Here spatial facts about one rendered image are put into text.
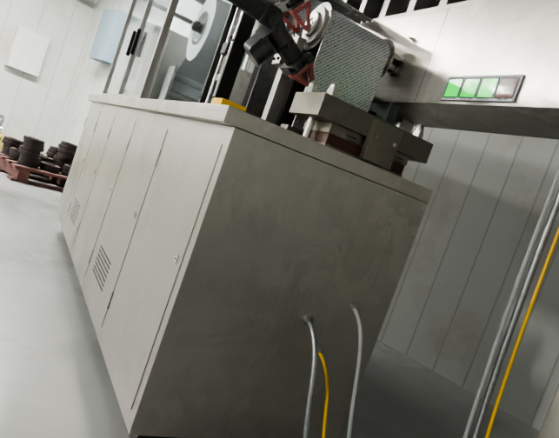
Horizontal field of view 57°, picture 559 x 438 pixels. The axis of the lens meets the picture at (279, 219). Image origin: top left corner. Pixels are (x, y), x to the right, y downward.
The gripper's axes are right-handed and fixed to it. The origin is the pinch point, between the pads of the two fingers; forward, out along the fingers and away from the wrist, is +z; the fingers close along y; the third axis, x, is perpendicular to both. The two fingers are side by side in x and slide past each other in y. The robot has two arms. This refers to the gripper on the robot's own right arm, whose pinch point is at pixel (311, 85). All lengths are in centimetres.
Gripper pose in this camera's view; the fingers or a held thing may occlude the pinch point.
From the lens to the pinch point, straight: 155.7
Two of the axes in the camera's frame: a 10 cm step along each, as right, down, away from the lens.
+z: 5.6, 6.9, 4.6
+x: 7.0, -6.9, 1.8
